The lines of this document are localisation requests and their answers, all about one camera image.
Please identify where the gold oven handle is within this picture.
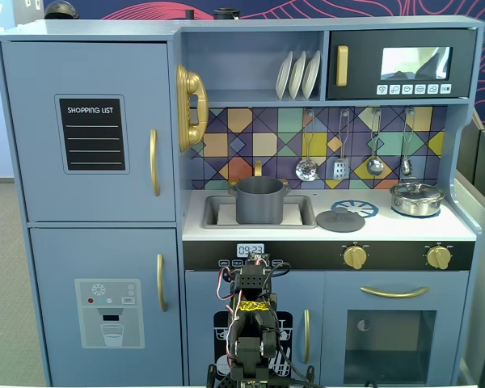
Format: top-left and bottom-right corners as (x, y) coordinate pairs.
(360, 285), (431, 299)

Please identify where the gold dishwasher door handle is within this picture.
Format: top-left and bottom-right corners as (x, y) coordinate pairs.
(302, 309), (311, 365)

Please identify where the black rounded helmet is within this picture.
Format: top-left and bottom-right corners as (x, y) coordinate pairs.
(44, 0), (80, 20)

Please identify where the steel slotted spatula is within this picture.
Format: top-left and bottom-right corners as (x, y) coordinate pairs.
(332, 108), (351, 181)

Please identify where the steel skimmer spoon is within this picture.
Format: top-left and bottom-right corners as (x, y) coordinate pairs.
(295, 108), (320, 183)

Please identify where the gray sink basin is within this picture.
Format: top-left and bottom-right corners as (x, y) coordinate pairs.
(201, 194), (318, 230)

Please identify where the gray pot lid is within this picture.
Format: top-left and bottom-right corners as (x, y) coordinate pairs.
(315, 207), (366, 234)

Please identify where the colourful tile backsplash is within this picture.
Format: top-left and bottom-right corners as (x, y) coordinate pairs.
(192, 106), (448, 191)

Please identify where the gray pot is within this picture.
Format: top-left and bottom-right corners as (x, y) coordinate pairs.
(227, 176), (292, 226)

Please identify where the black shopping list board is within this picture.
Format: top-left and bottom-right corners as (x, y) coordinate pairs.
(54, 94), (131, 175)

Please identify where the gray partition cabinet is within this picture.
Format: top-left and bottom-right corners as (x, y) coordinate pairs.
(454, 108), (485, 388)

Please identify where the white clock display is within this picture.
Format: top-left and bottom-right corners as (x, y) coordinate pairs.
(236, 242), (265, 259)

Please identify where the gold stove knob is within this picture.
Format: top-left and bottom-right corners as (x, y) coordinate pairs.
(425, 244), (453, 271)
(342, 244), (369, 271)

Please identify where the blue fridge door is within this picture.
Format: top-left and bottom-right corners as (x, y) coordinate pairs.
(0, 40), (177, 222)

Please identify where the blue dishwasher door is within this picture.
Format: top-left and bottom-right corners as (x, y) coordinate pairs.
(184, 270), (325, 387)

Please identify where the blue freezer door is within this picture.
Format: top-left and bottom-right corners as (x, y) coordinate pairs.
(28, 227), (183, 387)

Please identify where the black control panel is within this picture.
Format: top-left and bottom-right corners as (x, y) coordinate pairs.
(183, 241), (476, 272)

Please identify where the white plate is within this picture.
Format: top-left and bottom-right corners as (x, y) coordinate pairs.
(275, 50), (294, 101)
(301, 49), (322, 100)
(288, 50), (307, 101)

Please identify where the black cylindrical object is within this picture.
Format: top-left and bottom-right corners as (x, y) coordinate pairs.
(213, 6), (241, 20)

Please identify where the shiny steel pot lid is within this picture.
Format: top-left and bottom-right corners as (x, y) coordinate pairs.
(390, 181), (445, 200)

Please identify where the black toy microwave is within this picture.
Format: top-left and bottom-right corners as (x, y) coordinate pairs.
(326, 27), (479, 101)

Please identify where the steel ladle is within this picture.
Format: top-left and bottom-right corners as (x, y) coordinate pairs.
(366, 108), (385, 177)

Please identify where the gold fridge door handle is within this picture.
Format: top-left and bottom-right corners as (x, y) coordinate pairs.
(149, 128), (162, 198)

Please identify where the small steel hanging utensil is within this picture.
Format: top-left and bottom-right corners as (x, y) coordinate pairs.
(400, 108), (415, 177)

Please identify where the gold toy telephone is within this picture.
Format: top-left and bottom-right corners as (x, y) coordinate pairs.
(175, 64), (210, 153)

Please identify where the gold freezer door handle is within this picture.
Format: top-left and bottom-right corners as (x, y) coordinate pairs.
(156, 253), (168, 313)

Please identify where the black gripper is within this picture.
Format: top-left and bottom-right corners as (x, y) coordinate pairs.
(230, 264), (278, 302)

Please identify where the gold faucet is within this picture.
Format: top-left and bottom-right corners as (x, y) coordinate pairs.
(227, 160), (289, 188)

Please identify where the blue oven door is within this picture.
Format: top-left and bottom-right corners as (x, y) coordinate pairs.
(323, 270), (470, 387)

